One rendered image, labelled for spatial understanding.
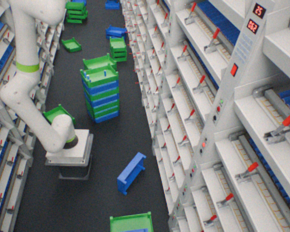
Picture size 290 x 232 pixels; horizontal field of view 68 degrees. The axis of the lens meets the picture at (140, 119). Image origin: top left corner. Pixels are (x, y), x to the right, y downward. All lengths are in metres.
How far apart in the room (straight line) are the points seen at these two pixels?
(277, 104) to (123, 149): 1.65
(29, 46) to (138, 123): 1.42
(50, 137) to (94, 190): 0.69
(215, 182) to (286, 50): 0.58
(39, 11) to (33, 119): 0.57
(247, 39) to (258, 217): 0.48
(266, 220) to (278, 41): 0.46
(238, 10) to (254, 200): 0.54
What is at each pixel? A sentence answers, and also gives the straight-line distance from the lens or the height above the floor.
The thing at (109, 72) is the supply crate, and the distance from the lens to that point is 2.20.
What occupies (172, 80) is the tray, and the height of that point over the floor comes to 0.91.
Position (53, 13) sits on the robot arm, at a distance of 1.10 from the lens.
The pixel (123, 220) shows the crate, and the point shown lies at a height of 0.00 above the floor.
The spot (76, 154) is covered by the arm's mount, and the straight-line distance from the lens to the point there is 1.67.
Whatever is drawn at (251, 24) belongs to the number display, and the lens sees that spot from 0.64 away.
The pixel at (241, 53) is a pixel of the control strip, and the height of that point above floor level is 1.42.
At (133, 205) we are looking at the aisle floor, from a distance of 1.84.
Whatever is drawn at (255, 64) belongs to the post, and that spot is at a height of 1.42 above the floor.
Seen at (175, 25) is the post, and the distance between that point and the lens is 1.29.
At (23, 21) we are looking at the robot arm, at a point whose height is 1.29.
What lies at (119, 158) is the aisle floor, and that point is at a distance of 2.06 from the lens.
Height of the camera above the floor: 1.70
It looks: 46 degrees down
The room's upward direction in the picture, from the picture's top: 4 degrees clockwise
